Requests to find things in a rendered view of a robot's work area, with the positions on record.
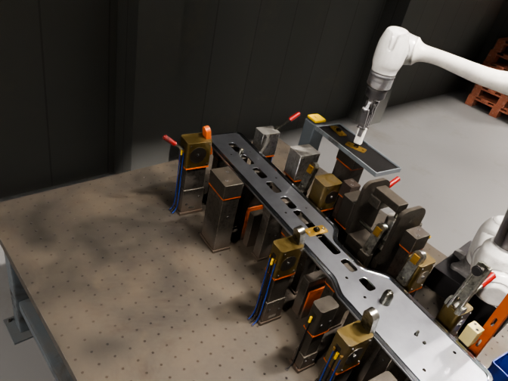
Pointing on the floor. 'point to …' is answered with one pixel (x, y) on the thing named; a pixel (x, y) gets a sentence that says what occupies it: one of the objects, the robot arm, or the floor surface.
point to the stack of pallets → (485, 95)
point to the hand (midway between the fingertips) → (360, 135)
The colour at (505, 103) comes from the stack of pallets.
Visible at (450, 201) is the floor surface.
